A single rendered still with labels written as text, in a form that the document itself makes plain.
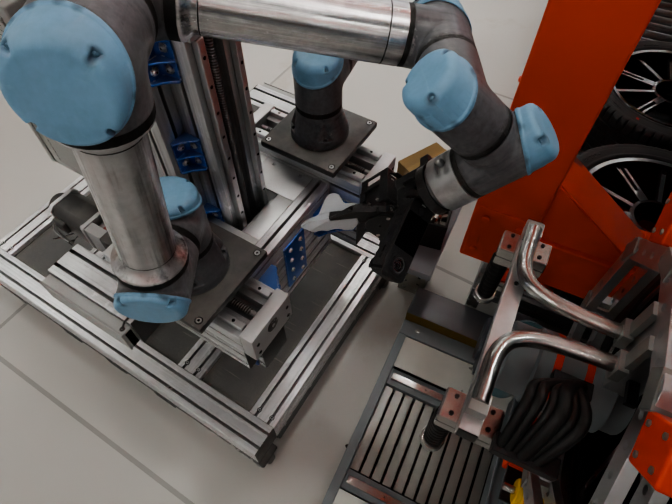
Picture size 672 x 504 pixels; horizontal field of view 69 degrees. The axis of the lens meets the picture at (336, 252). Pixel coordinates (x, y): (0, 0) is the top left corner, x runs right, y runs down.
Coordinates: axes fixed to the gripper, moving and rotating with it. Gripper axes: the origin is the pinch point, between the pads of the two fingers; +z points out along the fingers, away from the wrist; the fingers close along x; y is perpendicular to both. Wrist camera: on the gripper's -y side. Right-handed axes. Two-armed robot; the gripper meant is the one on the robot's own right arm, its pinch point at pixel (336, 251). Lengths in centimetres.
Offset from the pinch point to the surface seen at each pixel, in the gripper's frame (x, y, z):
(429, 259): -61, 39, 27
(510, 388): -35.6, -13.7, -8.0
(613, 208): -69, 37, -24
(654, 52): -130, 147, -41
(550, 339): -26.1, -11.1, -20.4
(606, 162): -102, 80, -18
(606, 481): -29.3, -30.2, -22.9
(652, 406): -24.3, -23.3, -31.8
